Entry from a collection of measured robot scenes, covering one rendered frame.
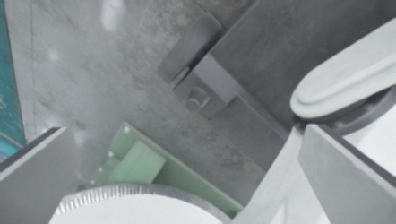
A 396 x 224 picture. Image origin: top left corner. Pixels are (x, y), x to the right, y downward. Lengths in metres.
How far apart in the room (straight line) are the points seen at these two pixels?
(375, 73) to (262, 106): 0.26
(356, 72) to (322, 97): 0.04
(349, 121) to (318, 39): 0.18
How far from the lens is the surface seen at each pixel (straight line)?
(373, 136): 0.29
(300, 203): 0.28
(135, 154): 1.04
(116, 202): 0.76
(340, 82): 0.30
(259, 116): 0.49
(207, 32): 0.47
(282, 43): 0.43
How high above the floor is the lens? 0.57
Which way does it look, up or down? 46 degrees down
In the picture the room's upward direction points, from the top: 151 degrees counter-clockwise
